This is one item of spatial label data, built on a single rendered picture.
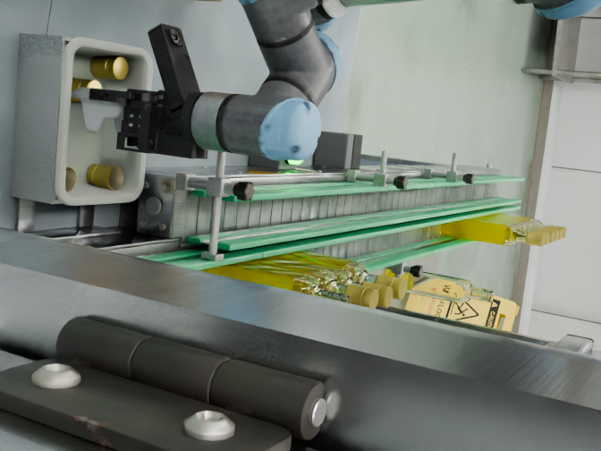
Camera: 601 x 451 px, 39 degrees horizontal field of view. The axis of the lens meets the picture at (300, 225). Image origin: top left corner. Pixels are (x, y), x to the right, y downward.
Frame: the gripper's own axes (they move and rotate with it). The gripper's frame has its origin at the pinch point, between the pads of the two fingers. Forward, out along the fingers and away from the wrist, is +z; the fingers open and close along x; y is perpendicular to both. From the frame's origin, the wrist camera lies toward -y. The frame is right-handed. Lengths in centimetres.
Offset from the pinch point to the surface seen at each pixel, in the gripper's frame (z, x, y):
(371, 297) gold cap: -36, 24, 26
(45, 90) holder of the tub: 0.2, -8.1, 0.5
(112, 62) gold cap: -0.5, 3.6, -4.5
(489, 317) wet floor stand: 32, 354, 97
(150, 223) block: -3.9, 11.0, 18.7
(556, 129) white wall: 65, 609, -11
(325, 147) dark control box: 2, 79, 7
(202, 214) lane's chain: -7.5, 19.2, 17.3
